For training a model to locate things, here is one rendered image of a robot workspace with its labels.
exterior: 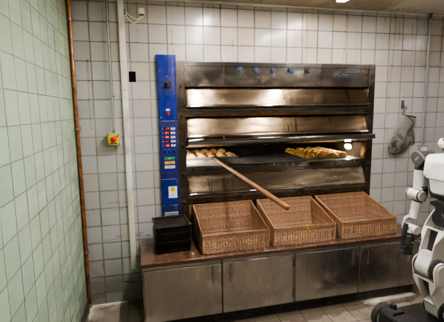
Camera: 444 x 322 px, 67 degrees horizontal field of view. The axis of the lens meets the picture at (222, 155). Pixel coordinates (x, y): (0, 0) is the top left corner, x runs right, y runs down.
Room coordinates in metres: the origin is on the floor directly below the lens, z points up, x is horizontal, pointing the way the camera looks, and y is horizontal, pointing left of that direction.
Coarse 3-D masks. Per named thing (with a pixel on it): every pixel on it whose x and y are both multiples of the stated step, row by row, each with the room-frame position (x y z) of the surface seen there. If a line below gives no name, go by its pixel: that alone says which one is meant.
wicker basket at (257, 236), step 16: (208, 208) 2.93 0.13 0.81; (224, 208) 2.96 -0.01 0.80; (240, 208) 2.99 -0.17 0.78; (208, 224) 2.89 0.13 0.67; (224, 224) 2.92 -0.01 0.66; (240, 224) 2.95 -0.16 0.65; (256, 224) 2.86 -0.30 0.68; (208, 240) 2.47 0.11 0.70; (224, 240) 2.50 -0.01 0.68; (240, 240) 2.71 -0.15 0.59; (256, 240) 2.71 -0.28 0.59
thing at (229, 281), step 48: (144, 240) 2.77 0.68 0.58; (192, 240) 2.75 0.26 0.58; (336, 240) 2.71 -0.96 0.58; (384, 240) 2.75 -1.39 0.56; (144, 288) 2.33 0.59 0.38; (192, 288) 2.39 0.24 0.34; (240, 288) 2.48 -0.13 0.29; (288, 288) 2.57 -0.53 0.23; (336, 288) 2.66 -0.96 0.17; (384, 288) 2.82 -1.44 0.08
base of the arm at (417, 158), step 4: (416, 152) 2.39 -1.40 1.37; (420, 152) 2.38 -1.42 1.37; (412, 156) 2.42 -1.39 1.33; (416, 156) 2.39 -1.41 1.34; (420, 156) 2.36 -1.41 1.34; (412, 160) 2.42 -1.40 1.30; (416, 160) 2.39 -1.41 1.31; (420, 160) 2.36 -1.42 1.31; (424, 160) 2.33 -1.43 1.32; (416, 164) 2.39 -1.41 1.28; (420, 164) 2.36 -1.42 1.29; (424, 164) 2.35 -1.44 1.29
